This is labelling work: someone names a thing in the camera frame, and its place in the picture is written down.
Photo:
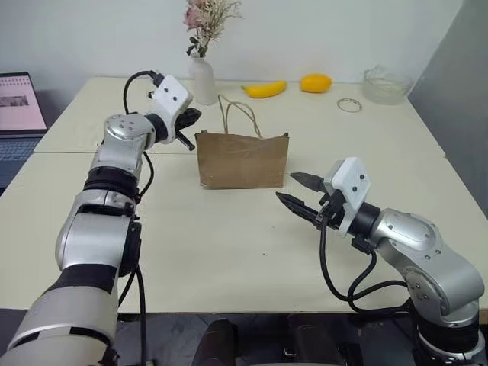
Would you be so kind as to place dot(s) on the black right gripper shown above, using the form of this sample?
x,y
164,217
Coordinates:
x,y
332,207

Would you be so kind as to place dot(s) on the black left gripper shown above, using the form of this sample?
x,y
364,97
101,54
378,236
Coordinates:
x,y
184,118

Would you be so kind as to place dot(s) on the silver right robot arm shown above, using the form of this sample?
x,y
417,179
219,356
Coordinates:
x,y
427,259

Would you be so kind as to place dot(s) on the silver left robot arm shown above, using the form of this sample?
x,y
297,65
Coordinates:
x,y
80,228

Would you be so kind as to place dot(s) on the brown paper bag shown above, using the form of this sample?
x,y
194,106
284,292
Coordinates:
x,y
242,162

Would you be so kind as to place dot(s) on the white ceramic vase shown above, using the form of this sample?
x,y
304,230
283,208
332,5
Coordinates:
x,y
203,82

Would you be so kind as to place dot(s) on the yellow banana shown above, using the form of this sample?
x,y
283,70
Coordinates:
x,y
265,90

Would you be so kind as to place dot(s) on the dried pink flower bouquet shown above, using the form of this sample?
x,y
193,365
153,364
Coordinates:
x,y
211,19

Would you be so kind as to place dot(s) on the yellow orange mango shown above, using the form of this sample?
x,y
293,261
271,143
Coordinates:
x,y
315,83

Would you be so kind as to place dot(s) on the clear glass bowl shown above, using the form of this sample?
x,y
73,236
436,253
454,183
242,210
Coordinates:
x,y
387,87

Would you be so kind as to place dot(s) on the dark rounded shape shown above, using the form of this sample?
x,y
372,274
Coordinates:
x,y
312,339
219,343

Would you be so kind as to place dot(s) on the open laptop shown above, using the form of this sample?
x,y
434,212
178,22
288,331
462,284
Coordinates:
x,y
19,106

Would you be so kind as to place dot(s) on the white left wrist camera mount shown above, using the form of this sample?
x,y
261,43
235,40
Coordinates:
x,y
171,95

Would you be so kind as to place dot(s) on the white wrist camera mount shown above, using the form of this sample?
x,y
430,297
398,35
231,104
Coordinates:
x,y
171,95
352,183

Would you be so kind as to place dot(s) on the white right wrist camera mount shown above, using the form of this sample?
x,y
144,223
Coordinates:
x,y
352,183

